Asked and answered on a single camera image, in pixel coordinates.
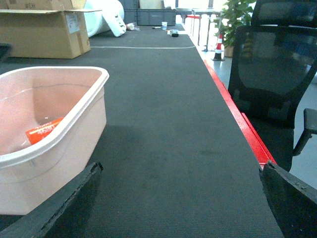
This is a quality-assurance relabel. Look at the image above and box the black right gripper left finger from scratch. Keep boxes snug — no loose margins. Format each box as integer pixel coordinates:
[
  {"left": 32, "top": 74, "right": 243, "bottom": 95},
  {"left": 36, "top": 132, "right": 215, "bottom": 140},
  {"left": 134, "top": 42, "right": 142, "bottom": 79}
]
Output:
[{"left": 0, "top": 163, "right": 103, "bottom": 238}]

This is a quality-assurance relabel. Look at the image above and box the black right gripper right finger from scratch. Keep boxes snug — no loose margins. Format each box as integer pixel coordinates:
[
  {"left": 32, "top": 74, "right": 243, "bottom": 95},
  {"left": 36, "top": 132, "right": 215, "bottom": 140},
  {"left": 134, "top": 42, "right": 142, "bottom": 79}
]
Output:
[{"left": 260, "top": 162, "right": 317, "bottom": 238}]

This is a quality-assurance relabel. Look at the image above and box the pink plastic storage box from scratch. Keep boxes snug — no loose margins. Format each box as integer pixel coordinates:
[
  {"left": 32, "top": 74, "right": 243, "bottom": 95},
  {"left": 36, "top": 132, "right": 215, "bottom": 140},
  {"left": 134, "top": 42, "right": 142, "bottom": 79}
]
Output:
[{"left": 0, "top": 66, "right": 109, "bottom": 215}]

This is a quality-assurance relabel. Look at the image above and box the orange cylindrical capacitor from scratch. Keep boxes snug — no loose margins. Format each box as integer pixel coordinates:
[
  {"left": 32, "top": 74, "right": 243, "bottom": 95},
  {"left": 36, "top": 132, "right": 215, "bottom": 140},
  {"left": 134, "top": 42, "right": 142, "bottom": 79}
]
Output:
[{"left": 25, "top": 117, "right": 64, "bottom": 145}]

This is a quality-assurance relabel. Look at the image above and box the large cardboard box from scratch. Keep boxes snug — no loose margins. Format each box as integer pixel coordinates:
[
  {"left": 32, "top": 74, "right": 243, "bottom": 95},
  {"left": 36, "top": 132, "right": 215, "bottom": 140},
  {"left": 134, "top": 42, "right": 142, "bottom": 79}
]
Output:
[{"left": 0, "top": 0, "right": 99, "bottom": 59}]

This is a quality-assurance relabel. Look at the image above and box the dark grey table mat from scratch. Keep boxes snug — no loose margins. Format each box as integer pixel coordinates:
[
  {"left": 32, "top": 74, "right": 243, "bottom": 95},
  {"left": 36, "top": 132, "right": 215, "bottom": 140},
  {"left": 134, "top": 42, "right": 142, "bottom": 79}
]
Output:
[{"left": 0, "top": 26, "right": 283, "bottom": 238}]

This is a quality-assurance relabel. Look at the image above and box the black office chair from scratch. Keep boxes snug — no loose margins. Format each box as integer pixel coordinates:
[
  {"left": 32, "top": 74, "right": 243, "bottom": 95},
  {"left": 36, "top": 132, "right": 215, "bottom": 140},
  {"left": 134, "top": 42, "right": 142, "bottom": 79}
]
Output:
[{"left": 228, "top": 0, "right": 317, "bottom": 171}]

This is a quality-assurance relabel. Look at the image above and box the red white traffic cone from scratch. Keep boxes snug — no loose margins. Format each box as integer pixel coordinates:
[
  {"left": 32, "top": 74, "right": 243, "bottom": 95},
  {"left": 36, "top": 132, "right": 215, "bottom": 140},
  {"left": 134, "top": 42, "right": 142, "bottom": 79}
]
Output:
[{"left": 212, "top": 34, "right": 225, "bottom": 61}]

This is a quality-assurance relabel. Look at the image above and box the green potted plant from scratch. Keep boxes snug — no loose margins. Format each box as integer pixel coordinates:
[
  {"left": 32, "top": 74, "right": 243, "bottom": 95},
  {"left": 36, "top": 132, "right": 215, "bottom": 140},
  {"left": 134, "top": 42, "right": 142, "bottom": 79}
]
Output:
[{"left": 219, "top": 0, "right": 256, "bottom": 58}]

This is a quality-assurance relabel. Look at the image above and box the white foam roll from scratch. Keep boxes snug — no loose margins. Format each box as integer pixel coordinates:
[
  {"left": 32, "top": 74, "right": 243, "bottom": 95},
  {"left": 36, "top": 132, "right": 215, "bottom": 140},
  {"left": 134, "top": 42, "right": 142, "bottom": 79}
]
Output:
[{"left": 84, "top": 0, "right": 126, "bottom": 38}]

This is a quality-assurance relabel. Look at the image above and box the white paper cup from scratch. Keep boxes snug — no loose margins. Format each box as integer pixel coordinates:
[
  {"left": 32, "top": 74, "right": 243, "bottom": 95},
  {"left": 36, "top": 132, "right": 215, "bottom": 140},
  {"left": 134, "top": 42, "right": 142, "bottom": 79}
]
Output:
[{"left": 161, "top": 21, "right": 168, "bottom": 30}]

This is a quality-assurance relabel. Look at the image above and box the grey plastic crate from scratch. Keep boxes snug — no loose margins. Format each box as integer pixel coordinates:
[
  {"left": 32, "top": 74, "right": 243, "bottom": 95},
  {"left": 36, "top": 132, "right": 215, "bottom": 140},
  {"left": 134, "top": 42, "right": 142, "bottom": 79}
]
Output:
[{"left": 119, "top": 0, "right": 178, "bottom": 26}]

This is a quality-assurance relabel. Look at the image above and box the red metal frame table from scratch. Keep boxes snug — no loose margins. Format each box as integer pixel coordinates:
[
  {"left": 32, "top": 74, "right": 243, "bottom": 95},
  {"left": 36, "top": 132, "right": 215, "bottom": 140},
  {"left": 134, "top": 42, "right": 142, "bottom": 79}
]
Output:
[{"left": 203, "top": 59, "right": 276, "bottom": 169}]

